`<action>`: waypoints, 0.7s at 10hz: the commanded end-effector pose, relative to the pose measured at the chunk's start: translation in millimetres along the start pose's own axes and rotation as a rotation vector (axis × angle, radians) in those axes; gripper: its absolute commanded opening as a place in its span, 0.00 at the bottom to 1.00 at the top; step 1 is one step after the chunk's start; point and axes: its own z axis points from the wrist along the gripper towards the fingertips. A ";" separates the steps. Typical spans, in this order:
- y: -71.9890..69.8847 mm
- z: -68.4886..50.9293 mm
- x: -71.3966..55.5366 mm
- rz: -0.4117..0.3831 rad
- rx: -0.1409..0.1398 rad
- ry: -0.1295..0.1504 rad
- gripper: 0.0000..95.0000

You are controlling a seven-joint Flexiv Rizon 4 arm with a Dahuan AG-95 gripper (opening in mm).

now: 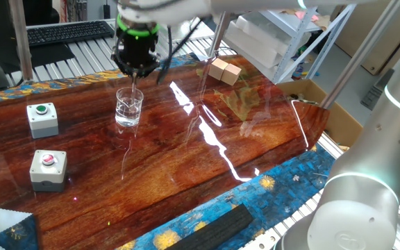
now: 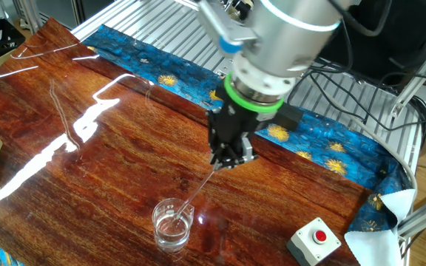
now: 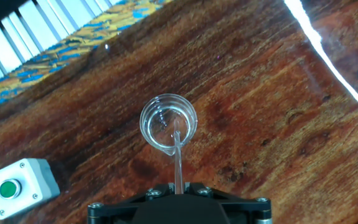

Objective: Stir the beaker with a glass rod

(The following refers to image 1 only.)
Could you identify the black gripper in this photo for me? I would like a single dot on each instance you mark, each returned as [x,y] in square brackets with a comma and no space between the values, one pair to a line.
[137,48]

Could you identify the clear glass stirring rod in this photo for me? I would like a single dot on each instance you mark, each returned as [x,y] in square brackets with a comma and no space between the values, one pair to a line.
[133,85]

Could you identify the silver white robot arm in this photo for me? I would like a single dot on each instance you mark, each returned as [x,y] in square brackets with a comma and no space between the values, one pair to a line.
[359,194]

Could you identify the clear glass beaker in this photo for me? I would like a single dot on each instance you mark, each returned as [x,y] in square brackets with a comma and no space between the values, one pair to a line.
[127,116]

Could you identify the black computer keyboard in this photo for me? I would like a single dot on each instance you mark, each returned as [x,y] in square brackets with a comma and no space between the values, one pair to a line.
[68,33]

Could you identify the light wooden cube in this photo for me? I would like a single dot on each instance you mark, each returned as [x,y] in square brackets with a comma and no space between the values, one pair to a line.
[217,68]
[231,74]

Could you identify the upright aluminium strut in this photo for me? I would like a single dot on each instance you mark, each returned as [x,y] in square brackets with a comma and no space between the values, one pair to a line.
[217,34]

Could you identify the glossy wood grain mat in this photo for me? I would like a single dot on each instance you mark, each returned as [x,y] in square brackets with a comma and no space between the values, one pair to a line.
[151,156]

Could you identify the black desk pad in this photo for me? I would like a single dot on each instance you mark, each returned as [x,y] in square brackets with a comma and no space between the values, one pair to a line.
[47,55]

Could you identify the white foam blocks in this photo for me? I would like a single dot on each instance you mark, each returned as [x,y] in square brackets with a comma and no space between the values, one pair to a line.
[255,41]

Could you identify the white metal shelf rack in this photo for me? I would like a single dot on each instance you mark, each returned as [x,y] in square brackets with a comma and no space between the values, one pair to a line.
[290,24]

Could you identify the black ridged bar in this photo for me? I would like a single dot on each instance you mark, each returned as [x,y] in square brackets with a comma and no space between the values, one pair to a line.
[214,229]

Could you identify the blue starry print cloth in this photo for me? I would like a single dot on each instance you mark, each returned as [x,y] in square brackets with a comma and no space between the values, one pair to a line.
[16,236]

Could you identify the open brown cardboard box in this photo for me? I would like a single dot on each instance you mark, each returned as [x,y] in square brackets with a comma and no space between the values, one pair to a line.
[339,118]

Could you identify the diagonal aluminium strut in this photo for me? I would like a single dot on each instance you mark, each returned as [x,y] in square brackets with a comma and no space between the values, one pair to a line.
[359,52]

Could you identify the brown cardboard panel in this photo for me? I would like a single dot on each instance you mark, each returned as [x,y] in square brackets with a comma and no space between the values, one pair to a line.
[370,41]

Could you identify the grey plastic crate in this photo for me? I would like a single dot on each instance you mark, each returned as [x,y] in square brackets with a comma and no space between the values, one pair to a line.
[377,92]

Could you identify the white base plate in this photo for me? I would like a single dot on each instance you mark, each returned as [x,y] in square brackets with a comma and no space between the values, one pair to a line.
[193,33]

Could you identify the green button switch box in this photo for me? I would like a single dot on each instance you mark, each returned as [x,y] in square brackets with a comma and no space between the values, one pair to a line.
[42,119]

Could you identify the rusty brown metal post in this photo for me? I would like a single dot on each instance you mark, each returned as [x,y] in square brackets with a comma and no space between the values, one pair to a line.
[21,41]

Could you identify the red button switch box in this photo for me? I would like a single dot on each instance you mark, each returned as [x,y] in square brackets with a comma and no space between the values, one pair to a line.
[48,172]

